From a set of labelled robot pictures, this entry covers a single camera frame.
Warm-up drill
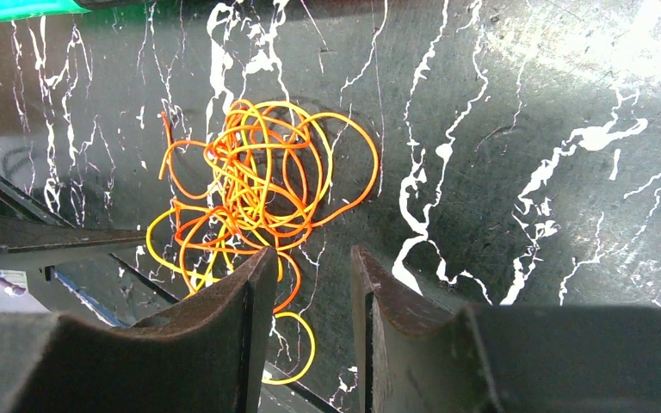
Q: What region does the aluminium frame rail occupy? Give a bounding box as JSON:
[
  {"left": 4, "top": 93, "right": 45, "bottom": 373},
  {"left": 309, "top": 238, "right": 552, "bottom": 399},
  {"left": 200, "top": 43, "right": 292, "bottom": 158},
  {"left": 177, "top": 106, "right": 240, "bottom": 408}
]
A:
[{"left": 0, "top": 176, "right": 331, "bottom": 412}]

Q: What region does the yellow cable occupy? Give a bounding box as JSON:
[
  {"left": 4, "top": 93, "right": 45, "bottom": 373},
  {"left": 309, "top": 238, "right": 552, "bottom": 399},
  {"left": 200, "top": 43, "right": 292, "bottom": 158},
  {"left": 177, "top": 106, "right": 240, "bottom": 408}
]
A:
[{"left": 145, "top": 99, "right": 335, "bottom": 387}]

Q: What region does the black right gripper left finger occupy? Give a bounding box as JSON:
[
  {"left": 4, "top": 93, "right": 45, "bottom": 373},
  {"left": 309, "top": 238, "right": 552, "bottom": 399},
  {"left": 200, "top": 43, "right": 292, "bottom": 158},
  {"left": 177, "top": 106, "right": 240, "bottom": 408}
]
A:
[{"left": 0, "top": 247, "right": 276, "bottom": 412}]

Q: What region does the green plastic bin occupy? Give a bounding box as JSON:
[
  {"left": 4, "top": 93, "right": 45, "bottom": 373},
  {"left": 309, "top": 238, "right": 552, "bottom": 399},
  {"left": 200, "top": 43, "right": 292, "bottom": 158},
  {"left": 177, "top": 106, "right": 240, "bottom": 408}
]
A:
[{"left": 0, "top": 0, "right": 89, "bottom": 22}]

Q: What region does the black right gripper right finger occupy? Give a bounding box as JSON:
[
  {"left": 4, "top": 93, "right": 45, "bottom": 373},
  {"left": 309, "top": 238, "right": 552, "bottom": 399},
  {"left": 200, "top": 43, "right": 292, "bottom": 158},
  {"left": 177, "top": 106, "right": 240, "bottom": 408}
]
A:
[{"left": 350, "top": 246, "right": 661, "bottom": 412}]

